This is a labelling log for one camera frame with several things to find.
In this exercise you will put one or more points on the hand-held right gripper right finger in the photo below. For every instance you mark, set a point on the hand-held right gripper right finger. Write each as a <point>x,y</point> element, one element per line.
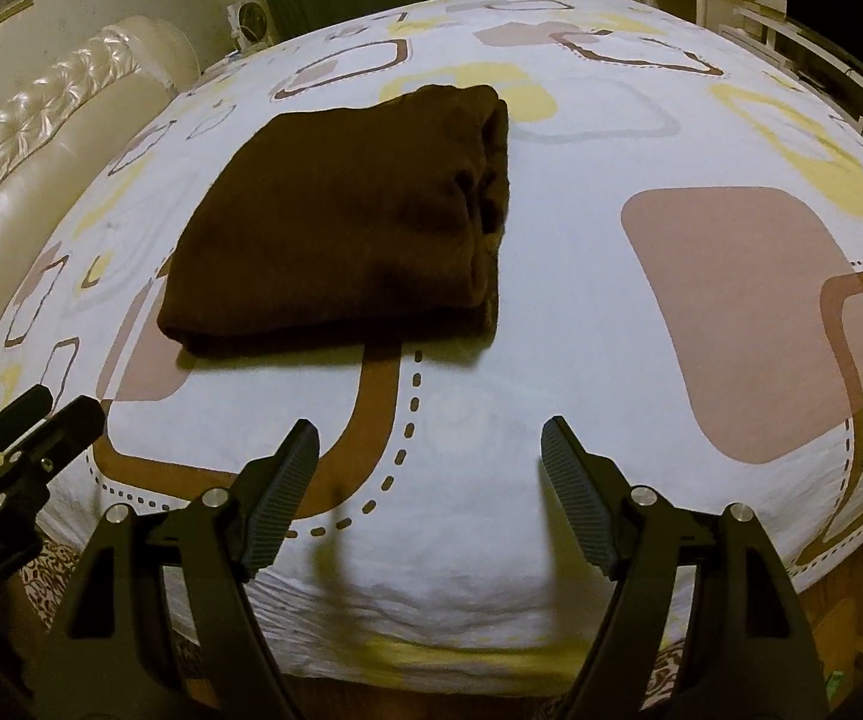
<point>581,502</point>

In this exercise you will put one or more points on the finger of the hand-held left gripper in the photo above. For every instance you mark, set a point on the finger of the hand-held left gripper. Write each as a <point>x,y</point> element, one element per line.
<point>64,431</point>
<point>11,420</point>

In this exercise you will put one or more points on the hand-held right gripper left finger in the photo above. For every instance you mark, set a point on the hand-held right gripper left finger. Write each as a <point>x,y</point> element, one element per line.
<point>281,495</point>

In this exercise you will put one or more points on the brown plaid sweater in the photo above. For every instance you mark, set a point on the brown plaid sweater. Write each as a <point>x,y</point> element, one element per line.
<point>326,240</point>

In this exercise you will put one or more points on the brown patterned bed cloth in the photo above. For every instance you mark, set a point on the brown patterned bed cloth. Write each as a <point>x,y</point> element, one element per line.
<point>49,585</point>

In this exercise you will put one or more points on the white printed bed sheet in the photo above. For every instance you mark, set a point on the white printed bed sheet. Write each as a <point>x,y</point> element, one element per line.
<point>551,315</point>

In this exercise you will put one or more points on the cream tufted leather headboard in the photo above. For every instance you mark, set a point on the cream tufted leather headboard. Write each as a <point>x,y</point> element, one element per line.
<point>41,187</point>

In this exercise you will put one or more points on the small white desk fan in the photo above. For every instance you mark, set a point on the small white desk fan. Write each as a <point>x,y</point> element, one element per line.
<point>251,22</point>

